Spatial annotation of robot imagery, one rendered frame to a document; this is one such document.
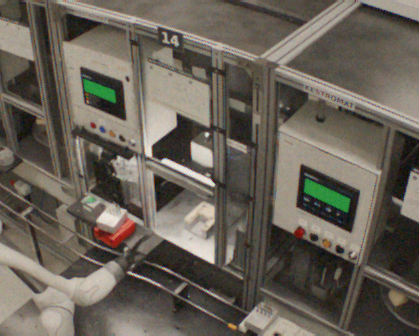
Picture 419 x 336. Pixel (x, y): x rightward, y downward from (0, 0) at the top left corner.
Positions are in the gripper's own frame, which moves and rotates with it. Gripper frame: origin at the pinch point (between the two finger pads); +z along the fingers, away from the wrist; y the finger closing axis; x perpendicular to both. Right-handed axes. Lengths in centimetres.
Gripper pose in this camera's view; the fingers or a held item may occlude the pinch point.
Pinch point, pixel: (149, 241)
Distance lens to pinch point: 279.5
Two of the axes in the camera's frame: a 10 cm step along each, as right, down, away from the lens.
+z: 6.4, -5.3, 5.6
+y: -0.6, -7.6, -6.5
